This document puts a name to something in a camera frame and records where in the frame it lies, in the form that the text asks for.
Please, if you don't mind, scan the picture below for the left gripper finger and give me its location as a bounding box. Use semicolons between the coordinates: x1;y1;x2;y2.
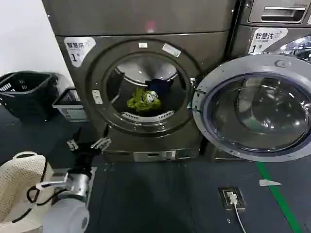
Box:
67;127;82;152
90;126;112;151

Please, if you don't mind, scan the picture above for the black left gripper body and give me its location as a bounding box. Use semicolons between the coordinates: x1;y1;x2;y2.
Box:
69;144;98;175

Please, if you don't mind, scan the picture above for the small grey box with label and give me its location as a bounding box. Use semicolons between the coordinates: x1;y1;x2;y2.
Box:
52;86;89;122

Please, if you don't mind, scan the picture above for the green garment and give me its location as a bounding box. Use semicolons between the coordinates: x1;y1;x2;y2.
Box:
126;87;162;113

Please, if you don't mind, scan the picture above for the cream perforated laundry basket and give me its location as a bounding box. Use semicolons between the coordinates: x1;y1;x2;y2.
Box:
0;151;54;233

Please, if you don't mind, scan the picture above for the black plastic laundry basket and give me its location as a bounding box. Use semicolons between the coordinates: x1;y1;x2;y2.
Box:
0;71;59;122

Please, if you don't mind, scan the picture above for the dark blue garment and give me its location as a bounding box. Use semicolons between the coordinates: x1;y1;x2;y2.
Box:
145;78;174;98

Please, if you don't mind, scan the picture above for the grey dryer with open drum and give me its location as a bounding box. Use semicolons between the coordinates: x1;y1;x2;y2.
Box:
41;0;237;164

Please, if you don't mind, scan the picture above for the metal floor socket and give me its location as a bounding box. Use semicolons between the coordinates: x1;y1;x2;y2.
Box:
218;186;246;212

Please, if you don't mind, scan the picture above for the round glass dryer door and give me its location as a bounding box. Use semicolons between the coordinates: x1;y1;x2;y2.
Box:
191;57;311;163

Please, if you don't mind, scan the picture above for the white tape piece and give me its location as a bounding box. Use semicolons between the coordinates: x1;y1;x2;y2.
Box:
259;179;283;187

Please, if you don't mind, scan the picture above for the green floor tape stripe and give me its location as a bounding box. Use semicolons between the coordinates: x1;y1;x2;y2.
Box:
255;161;305;233

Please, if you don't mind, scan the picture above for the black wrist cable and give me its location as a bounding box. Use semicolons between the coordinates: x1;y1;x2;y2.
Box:
12;155;70;223

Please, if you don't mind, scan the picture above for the white charger plug with cable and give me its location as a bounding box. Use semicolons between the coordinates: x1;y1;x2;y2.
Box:
226;191;246;233

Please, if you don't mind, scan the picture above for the grey dryer with drawer handle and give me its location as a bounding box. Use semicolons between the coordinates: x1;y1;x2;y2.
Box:
228;0;311;63

